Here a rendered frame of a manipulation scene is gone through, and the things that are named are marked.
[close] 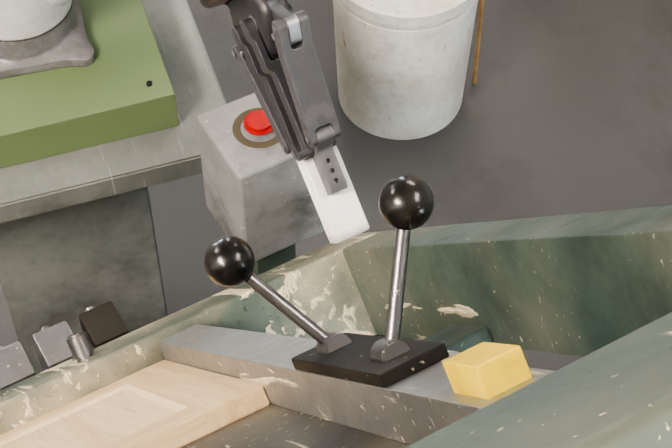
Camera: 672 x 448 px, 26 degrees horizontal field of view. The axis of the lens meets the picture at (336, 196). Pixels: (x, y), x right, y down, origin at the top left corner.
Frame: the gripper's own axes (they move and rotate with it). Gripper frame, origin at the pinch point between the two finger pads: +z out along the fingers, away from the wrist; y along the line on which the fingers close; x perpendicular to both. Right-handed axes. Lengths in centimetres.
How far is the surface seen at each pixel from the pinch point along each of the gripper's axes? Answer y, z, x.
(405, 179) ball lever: -13.0, 0.1, -0.9
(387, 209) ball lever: -12.7, 1.5, 1.0
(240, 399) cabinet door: 16.3, 14.1, 9.3
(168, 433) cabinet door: 16.3, 14.1, 16.1
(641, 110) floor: 167, 22, -125
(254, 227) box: 73, 5, -13
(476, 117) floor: 176, 10, -94
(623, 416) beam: -62, 6, 14
